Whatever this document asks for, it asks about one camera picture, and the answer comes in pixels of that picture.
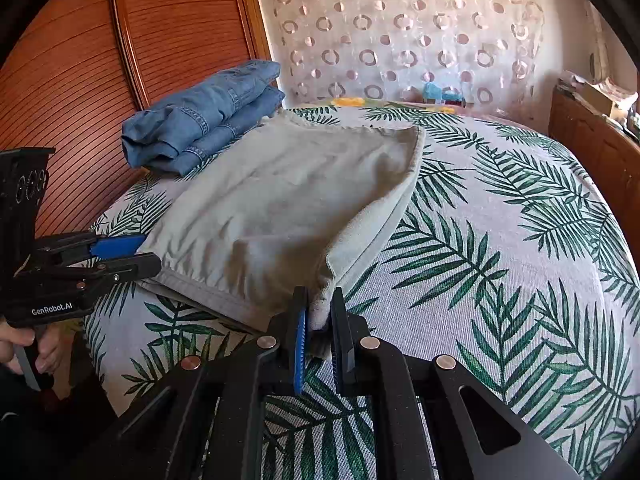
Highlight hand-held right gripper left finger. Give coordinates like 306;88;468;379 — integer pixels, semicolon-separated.
102;286;309;480

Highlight folded blue jeans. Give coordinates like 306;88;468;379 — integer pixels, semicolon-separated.
121;59;287;178

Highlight grey pants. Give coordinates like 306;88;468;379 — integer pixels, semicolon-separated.
134;109;427;341

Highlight person's dark clothing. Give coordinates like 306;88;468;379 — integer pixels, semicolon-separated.
0;360;121;480

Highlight wooden cabinet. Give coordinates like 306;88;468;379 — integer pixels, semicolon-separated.
547;85;640;226

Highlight person's left hand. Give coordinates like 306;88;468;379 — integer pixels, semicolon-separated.
0;321;66;377

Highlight blue plastic bag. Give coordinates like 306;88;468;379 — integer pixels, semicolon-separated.
421;80;451;107

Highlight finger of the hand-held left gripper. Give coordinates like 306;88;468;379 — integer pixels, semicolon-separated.
60;254;162;291
35;232;148;267

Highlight patterned window drape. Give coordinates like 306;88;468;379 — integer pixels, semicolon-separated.
587;5;613;81

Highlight pile of newspapers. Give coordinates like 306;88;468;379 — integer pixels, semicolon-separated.
557;70;640;98

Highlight circle pattern sheer curtain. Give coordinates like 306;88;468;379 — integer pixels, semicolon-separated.
252;0;548;106

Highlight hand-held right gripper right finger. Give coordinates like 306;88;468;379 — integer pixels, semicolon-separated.
330;287;583;480

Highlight wooden slatted wardrobe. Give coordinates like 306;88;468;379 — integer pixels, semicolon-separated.
0;0;275;401

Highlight leaf print bed sheet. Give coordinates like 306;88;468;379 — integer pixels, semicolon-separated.
82;105;640;480

